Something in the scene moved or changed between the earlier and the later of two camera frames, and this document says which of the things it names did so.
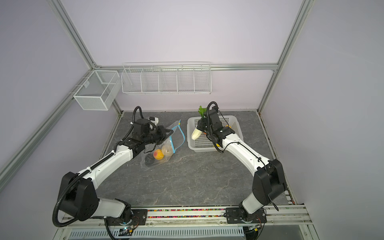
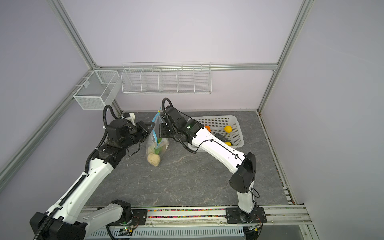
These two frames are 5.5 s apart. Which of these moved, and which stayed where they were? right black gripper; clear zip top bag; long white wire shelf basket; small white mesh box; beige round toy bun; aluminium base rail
Moved: beige round toy bun; right black gripper; clear zip top bag
Stayed: aluminium base rail; long white wire shelf basket; small white mesh box
